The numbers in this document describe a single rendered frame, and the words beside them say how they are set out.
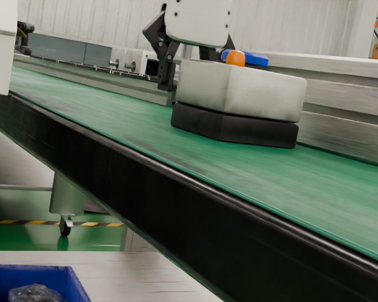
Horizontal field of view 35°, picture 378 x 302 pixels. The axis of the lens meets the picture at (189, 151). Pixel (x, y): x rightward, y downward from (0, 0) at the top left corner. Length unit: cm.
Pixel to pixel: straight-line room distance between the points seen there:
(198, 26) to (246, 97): 37
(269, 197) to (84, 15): 1190
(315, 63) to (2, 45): 29
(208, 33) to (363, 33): 806
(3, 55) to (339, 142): 31
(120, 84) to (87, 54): 1116
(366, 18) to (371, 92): 839
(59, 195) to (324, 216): 264
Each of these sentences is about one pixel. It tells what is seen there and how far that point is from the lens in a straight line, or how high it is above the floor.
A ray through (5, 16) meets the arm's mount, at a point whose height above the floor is 85.
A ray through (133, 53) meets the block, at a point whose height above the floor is 86.
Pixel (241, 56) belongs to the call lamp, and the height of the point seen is 85.
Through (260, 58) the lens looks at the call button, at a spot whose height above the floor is 85.
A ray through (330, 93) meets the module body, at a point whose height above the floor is 83.
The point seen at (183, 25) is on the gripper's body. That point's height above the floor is 89.
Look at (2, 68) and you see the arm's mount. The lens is 58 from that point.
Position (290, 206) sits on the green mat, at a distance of 25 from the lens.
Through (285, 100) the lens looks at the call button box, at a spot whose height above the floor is 82.
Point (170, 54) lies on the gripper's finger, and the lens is 83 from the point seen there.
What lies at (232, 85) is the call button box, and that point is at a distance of 47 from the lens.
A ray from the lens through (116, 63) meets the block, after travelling 179.
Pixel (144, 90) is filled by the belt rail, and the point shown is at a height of 79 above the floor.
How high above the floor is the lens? 82
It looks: 7 degrees down
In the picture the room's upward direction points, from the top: 10 degrees clockwise
